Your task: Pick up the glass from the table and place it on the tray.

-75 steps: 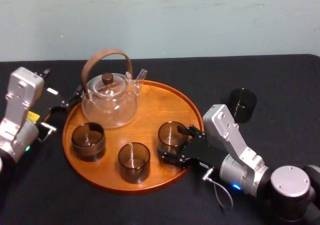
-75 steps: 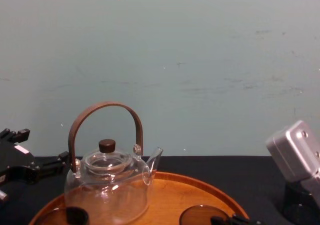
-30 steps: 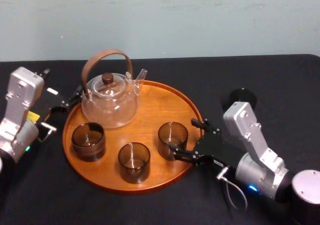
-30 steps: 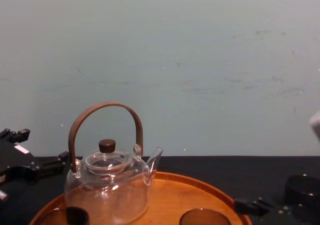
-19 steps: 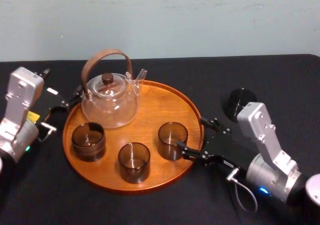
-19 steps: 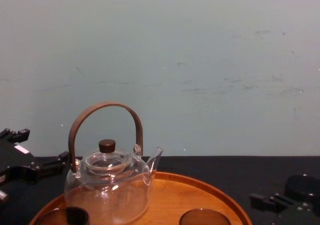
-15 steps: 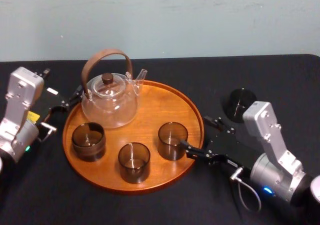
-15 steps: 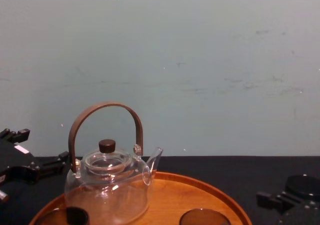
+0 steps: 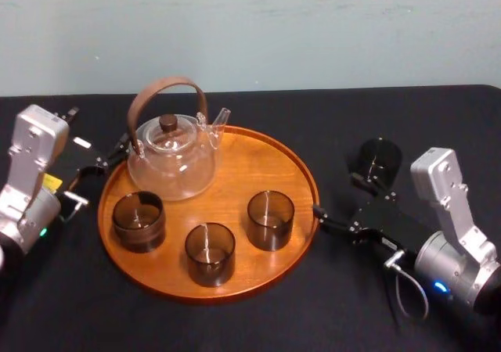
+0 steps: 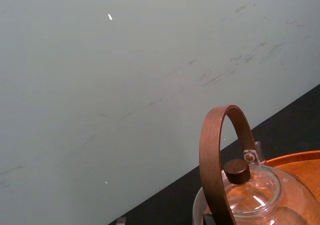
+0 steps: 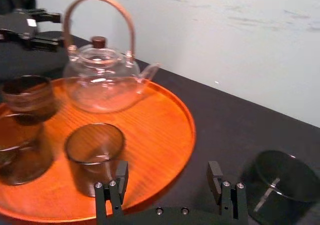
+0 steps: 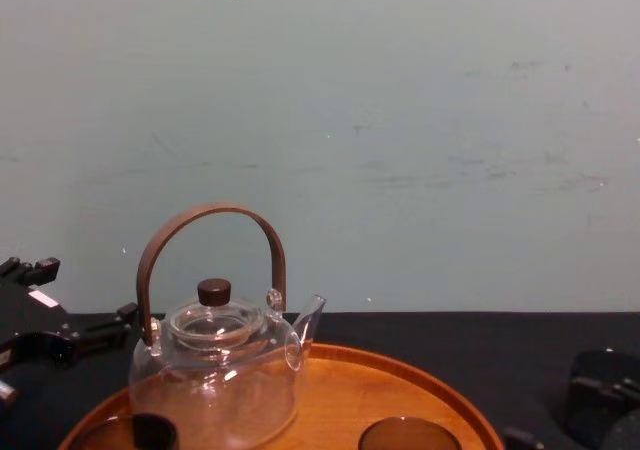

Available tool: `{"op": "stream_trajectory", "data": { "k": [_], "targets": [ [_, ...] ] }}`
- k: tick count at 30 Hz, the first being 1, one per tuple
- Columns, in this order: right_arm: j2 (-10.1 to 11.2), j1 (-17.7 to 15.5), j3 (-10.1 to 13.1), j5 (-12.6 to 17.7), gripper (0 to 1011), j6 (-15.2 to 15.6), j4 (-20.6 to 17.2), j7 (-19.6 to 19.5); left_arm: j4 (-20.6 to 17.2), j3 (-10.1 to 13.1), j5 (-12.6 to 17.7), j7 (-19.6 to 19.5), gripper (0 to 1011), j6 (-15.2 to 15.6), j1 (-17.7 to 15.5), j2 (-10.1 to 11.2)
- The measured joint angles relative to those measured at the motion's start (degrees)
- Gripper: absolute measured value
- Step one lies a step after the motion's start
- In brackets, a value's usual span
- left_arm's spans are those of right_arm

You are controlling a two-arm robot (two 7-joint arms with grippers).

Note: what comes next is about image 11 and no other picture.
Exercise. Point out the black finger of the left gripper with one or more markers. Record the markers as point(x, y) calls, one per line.
point(48, 16)
point(46, 44)

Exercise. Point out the black table cloth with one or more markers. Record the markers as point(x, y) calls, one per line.
point(225, 120)

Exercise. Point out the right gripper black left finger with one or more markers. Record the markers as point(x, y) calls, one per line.
point(117, 205)

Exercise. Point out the round orange wooden tray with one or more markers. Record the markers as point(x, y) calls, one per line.
point(160, 125)

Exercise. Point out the smoky glass tumbler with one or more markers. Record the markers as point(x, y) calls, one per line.
point(282, 185)
point(20, 155)
point(27, 97)
point(95, 150)

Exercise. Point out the glass teapot lid, brown knob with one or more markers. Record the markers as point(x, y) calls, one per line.
point(98, 52)

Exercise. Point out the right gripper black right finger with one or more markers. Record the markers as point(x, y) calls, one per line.
point(232, 200)

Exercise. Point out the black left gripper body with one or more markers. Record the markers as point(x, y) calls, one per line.
point(17, 27)

